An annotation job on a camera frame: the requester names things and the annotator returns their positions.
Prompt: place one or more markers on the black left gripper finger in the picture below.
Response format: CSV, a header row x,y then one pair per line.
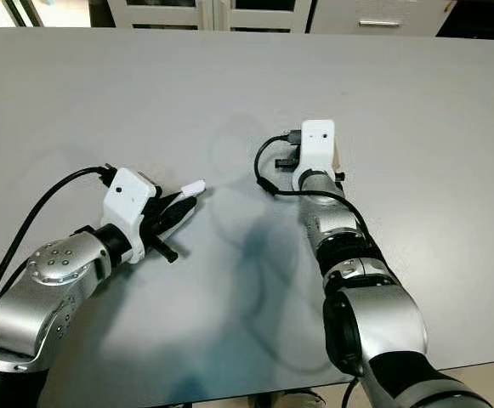
x,y
177,218
168,202

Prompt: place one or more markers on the white paper scrap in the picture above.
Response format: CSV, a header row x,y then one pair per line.
x,y
194,189

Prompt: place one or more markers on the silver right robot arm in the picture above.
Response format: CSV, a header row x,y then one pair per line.
x,y
391,323

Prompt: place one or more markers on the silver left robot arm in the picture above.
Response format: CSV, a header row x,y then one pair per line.
x,y
51,314

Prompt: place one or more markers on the white glass-door cabinet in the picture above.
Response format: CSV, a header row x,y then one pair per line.
x,y
212,12

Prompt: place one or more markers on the white drawer cabinet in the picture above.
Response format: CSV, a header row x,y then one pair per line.
x,y
383,12

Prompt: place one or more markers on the sliding glass door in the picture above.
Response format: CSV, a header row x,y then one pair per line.
x,y
34,8

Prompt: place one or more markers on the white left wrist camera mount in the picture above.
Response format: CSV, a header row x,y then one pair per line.
x,y
132,200

